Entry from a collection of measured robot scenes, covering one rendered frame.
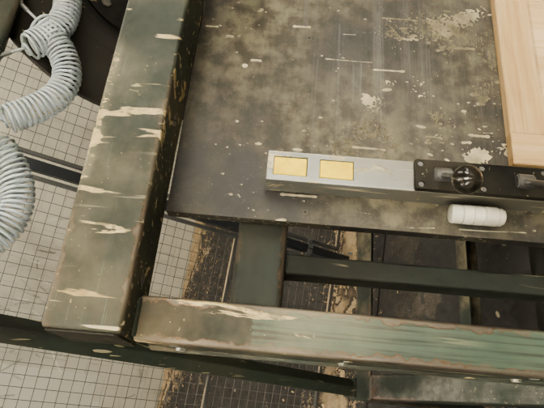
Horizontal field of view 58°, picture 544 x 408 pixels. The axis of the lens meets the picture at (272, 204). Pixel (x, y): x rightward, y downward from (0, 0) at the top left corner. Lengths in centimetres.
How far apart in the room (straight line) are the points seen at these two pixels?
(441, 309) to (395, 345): 199
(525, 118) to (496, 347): 39
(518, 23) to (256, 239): 61
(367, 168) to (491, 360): 31
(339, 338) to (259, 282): 17
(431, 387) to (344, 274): 88
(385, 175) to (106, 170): 40
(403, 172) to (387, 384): 108
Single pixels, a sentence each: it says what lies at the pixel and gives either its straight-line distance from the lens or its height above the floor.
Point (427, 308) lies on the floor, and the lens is 272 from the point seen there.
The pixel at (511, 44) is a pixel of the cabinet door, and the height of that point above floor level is 135.
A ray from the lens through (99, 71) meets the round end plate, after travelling 137.
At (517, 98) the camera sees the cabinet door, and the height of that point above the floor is 135.
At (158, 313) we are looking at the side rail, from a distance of 68.
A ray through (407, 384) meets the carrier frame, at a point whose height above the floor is 79.
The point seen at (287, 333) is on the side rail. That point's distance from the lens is 66.
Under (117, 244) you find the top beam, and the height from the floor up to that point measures 188.
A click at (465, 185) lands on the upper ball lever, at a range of 66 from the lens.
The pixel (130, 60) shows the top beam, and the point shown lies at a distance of 81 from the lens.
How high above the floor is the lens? 203
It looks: 29 degrees down
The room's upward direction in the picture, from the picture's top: 71 degrees counter-clockwise
